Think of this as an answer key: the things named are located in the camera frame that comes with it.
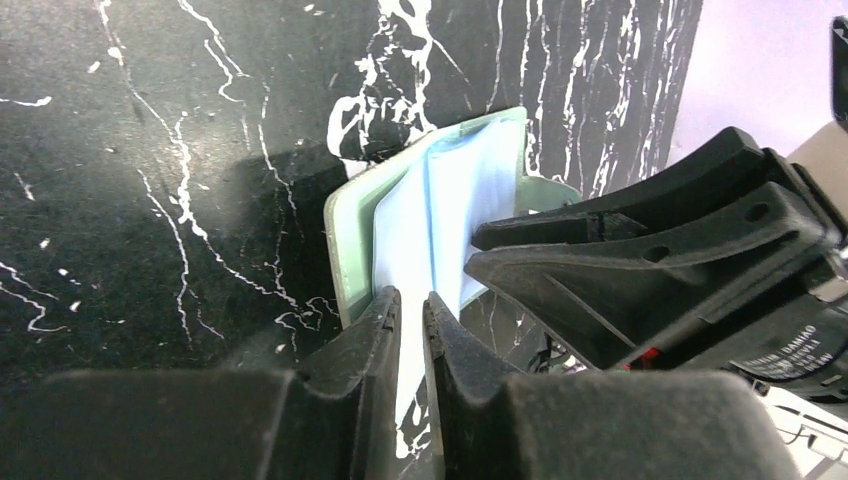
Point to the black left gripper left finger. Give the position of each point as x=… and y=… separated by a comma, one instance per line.
x=332, y=418

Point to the mint green card holder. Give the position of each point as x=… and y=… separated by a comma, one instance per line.
x=408, y=223

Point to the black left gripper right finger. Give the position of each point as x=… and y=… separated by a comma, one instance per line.
x=491, y=420

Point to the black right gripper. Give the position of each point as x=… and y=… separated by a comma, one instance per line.
x=758, y=286

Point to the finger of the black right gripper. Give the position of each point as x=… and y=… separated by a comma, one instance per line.
x=720, y=172

